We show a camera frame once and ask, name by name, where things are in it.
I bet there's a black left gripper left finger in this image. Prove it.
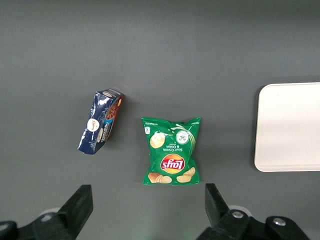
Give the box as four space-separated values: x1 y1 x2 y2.
0 184 94 240

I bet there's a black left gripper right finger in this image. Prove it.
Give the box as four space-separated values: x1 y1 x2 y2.
196 183 311 240

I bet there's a green Lay's chips bag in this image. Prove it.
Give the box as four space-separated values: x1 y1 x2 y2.
140 116 202 186

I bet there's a blue chocolate cookie box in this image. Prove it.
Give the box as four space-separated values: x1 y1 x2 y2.
77 88 125 156

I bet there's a white rectangular plastic tray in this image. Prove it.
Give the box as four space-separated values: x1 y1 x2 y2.
253 82 320 173

